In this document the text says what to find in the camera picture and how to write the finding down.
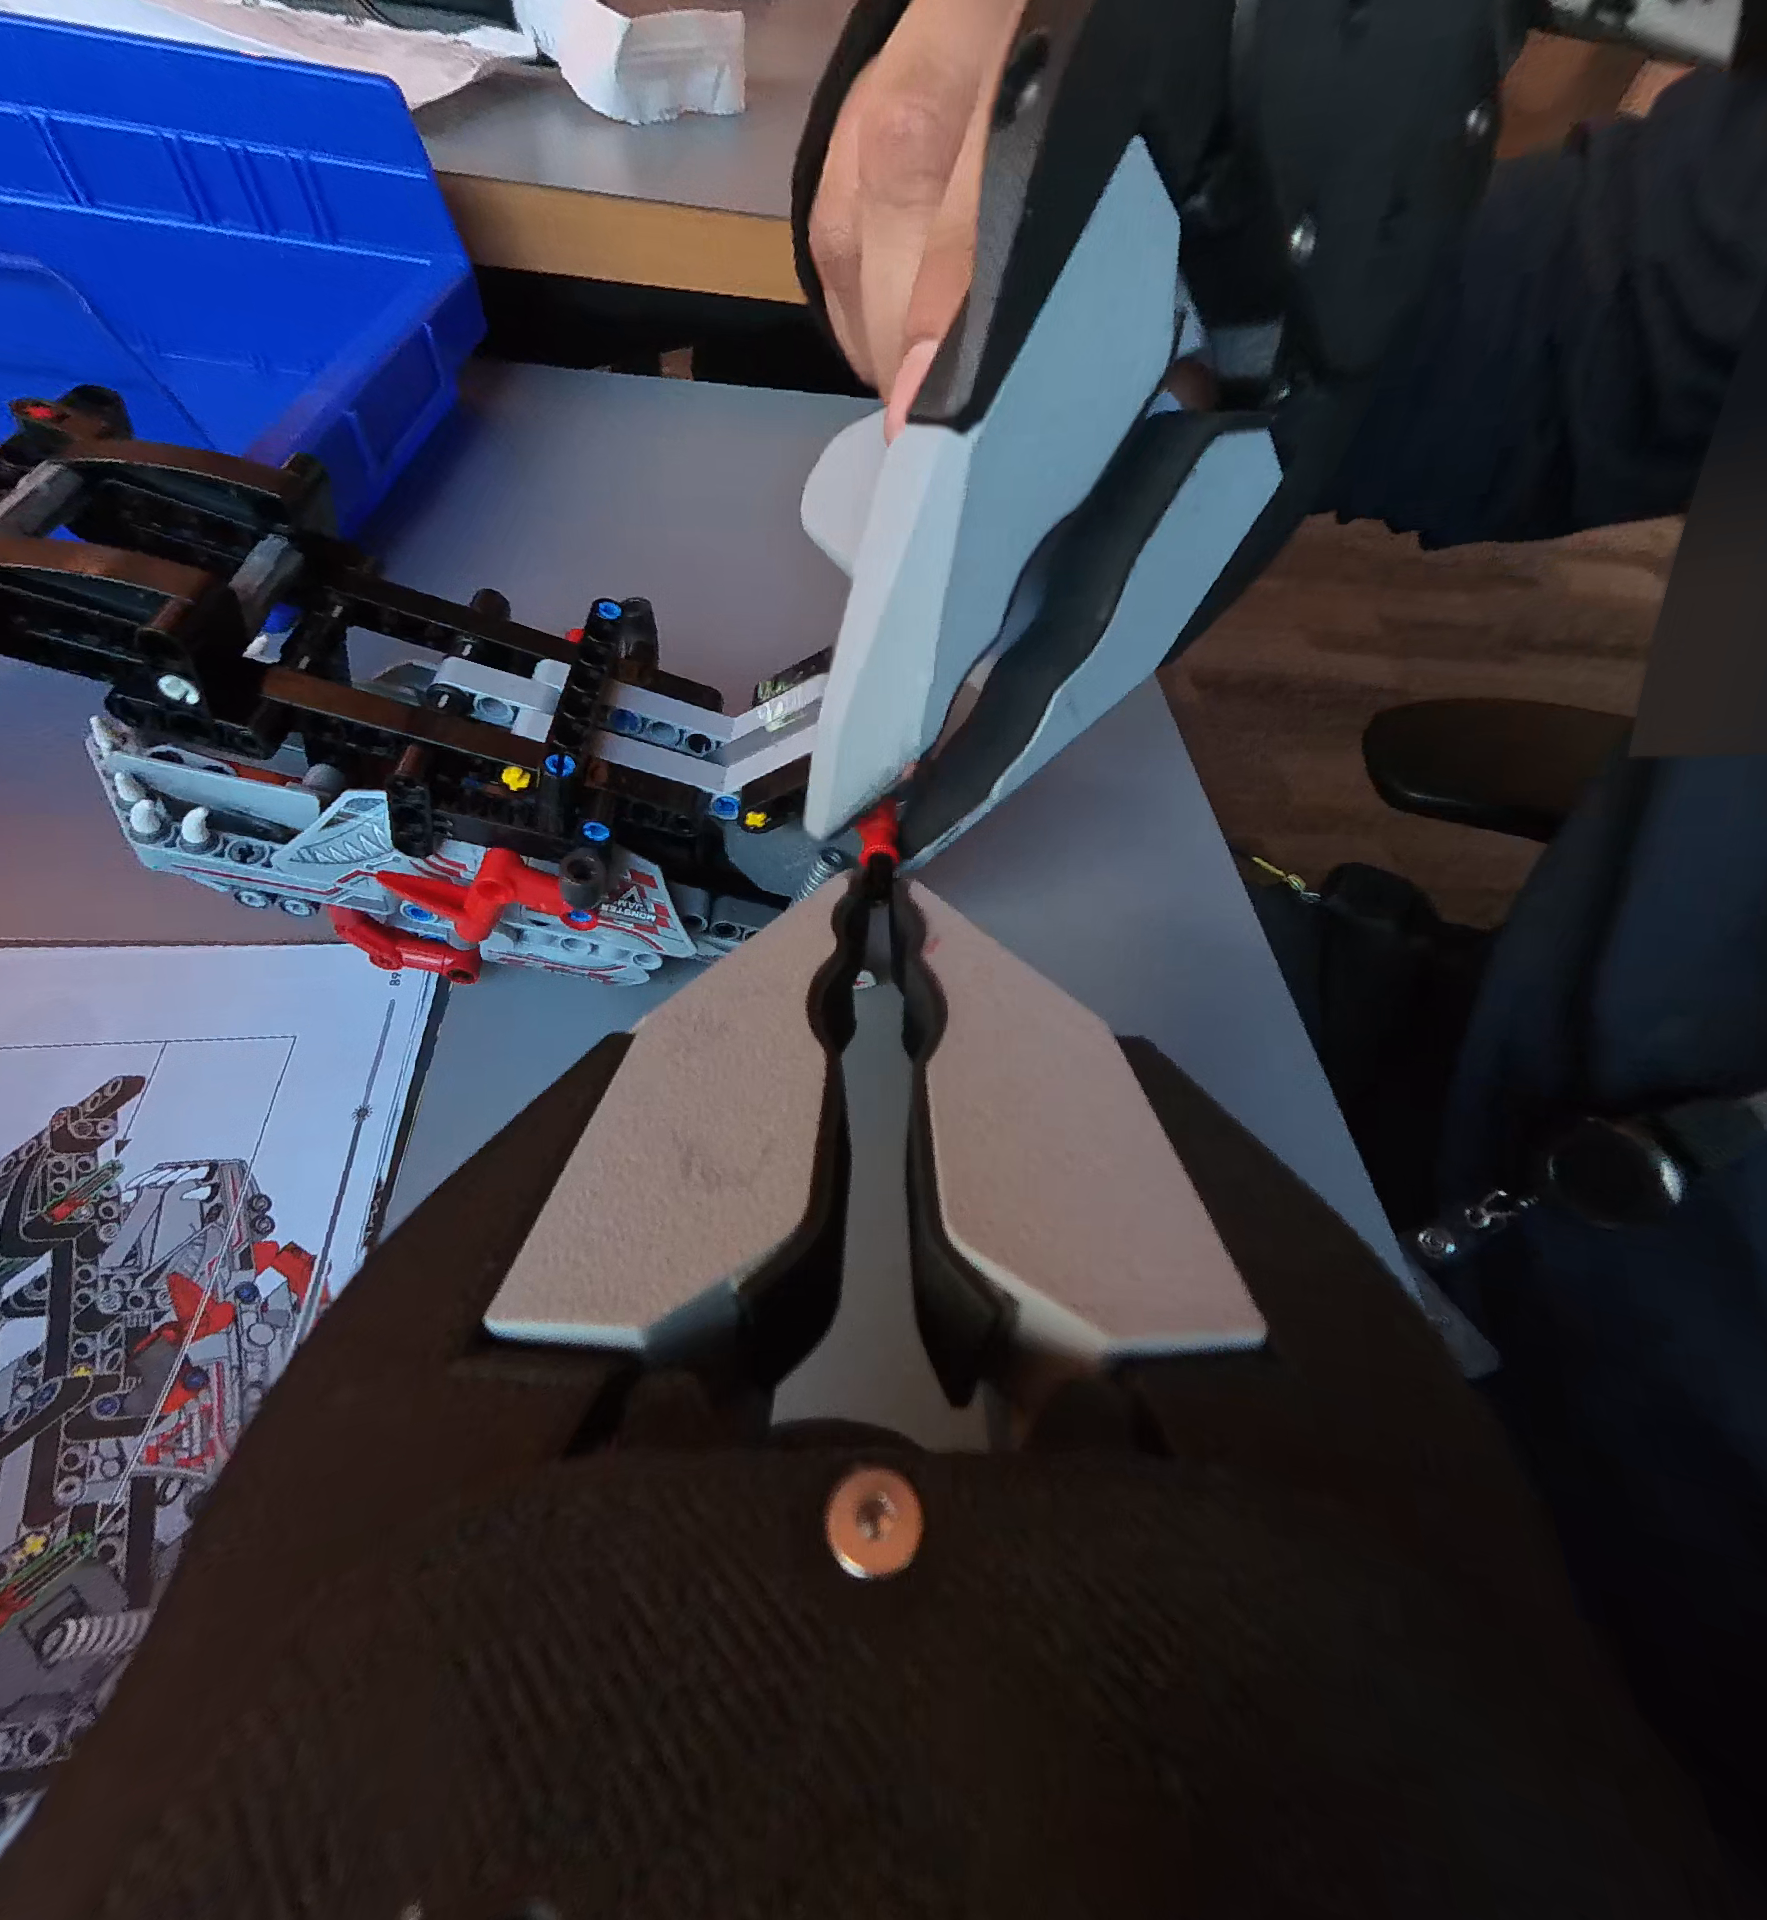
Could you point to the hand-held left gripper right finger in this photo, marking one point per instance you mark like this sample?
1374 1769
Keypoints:
1093 1185

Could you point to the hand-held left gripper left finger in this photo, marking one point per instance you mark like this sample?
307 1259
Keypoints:
672 1169

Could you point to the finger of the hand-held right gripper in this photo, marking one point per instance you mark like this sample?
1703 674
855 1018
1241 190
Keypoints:
1196 509
974 526

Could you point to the small red lego bush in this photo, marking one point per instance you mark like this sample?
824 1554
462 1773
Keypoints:
877 833

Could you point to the black grey lego truck model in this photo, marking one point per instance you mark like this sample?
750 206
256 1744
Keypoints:
375 721

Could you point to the person's right forearm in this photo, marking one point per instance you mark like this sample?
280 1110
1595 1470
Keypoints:
1572 299

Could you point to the person's right hand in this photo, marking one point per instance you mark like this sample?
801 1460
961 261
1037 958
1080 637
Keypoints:
898 177

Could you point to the wooden edged table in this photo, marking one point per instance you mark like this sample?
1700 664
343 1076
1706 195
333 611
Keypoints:
643 195

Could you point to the open instruction booklet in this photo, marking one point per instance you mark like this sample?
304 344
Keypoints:
148 1199

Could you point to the white crumpled tissue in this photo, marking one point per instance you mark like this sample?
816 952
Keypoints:
643 61

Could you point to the white crumpled paper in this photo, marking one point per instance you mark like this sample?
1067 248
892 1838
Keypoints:
375 38

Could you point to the blue plastic bin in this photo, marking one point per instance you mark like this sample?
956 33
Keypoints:
192 269

